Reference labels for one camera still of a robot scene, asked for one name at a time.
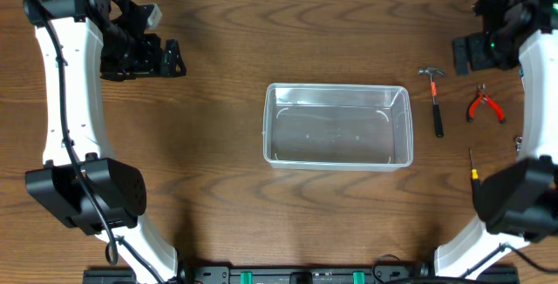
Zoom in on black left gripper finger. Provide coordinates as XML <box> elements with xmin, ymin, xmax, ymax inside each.
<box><xmin>160</xmin><ymin>59</ymin><xmax>186</xmax><ymax>78</ymax></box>
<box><xmin>163</xmin><ymin>39</ymin><xmax>180</xmax><ymax>60</ymax></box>

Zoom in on small claw hammer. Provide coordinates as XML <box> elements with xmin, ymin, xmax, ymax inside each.
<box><xmin>418</xmin><ymin>67</ymin><xmax>446</xmax><ymax>138</ymax></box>

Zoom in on clear plastic container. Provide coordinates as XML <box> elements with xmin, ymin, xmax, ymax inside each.
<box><xmin>262</xmin><ymin>83</ymin><xmax>414</xmax><ymax>172</ymax></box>

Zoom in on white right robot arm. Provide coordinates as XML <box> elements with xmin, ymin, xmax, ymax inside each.
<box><xmin>419</xmin><ymin>0</ymin><xmax>557</xmax><ymax>283</ymax></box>

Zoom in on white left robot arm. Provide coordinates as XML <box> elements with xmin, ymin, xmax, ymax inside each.
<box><xmin>24</xmin><ymin>0</ymin><xmax>192</xmax><ymax>283</ymax></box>

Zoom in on silver wrench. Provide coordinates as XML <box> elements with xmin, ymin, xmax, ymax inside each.
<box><xmin>514</xmin><ymin>136</ymin><xmax>522</xmax><ymax>152</ymax></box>

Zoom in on black yellow screwdriver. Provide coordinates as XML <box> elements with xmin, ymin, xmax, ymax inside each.
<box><xmin>468</xmin><ymin>149</ymin><xmax>481</xmax><ymax>201</ymax></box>

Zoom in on red handled pliers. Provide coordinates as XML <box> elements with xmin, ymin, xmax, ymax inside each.
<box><xmin>466</xmin><ymin>84</ymin><xmax>506</xmax><ymax>124</ymax></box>

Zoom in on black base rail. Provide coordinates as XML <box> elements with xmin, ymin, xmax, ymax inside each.
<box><xmin>82</xmin><ymin>263</ymin><xmax>521</xmax><ymax>284</ymax></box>

